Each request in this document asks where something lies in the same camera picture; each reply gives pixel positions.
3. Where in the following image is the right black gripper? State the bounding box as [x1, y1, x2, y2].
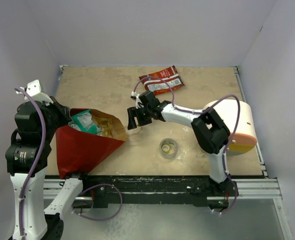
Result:
[127, 105, 153, 130]

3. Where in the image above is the red brown paper bag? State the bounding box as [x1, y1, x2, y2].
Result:
[55, 109, 128, 179]

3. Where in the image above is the red white snack packet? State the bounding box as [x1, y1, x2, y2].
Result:
[139, 65, 185, 95]

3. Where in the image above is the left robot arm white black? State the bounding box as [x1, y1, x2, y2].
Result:
[5, 97, 91, 240]

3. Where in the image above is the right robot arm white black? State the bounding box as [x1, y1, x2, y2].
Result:
[127, 90, 230, 196]

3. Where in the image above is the yellow kettle chips bag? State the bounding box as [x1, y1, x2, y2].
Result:
[91, 114, 113, 138]

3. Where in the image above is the green snack packet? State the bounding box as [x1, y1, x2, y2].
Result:
[68, 109, 99, 135]

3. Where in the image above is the clear tape roll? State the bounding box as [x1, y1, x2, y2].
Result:
[158, 138, 179, 159]

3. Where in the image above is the large white paper roll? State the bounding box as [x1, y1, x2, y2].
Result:
[214, 99, 258, 156]

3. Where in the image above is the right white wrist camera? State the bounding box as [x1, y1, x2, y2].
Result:
[130, 91, 144, 109]

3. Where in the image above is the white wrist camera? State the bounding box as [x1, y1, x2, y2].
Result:
[15, 79, 54, 105]
[130, 91, 144, 109]

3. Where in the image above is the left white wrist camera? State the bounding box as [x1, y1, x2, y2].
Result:
[15, 79, 54, 105]

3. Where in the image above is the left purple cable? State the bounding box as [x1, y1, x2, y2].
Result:
[14, 86, 123, 240]

